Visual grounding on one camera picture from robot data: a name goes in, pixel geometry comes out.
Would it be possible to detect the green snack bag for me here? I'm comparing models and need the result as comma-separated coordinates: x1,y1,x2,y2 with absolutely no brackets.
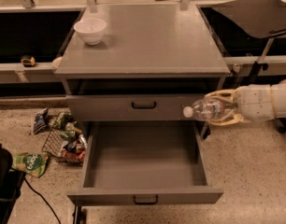
12,153,49,178

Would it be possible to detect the black floor cable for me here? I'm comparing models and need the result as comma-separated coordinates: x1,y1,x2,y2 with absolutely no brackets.
23,176,63,224

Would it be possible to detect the yellow black tape measure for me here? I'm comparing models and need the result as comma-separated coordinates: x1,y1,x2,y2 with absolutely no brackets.
21,55,36,67

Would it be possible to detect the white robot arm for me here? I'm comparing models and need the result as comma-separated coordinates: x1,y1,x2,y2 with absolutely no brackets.
205,79,286,126

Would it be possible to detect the black chair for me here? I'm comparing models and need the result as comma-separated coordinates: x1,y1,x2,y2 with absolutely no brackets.
0,144,25,224

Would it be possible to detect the clear plastic water bottle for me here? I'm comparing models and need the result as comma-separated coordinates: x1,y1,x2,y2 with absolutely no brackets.
183,98,236,122

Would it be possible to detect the white ceramic bowl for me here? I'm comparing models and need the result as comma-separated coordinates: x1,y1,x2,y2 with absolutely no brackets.
74,18,107,45

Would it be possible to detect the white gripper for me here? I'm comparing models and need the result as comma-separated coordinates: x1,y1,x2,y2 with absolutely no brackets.
204,85,274,126

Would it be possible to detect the black wire basket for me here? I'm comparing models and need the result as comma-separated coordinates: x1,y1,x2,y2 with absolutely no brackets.
42,128,83,165

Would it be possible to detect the open grey middle drawer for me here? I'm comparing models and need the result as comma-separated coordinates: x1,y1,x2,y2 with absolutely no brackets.
67,121,223,206

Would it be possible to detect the black tray stand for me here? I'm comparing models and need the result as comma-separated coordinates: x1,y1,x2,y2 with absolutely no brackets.
212,0,286,84

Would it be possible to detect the dark blue snack bag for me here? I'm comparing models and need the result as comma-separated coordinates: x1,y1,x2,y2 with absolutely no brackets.
32,108,49,134

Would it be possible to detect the green packet in basket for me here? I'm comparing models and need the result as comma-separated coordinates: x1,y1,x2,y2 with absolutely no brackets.
53,112,74,130

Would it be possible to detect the grey drawer cabinet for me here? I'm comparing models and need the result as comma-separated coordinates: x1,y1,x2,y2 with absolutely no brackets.
56,3,229,224

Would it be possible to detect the closed grey top drawer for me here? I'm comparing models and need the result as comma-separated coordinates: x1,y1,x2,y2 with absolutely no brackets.
66,94,203,121

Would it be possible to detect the red packet in basket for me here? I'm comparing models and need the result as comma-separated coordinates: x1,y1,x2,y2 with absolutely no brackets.
60,150,86,163

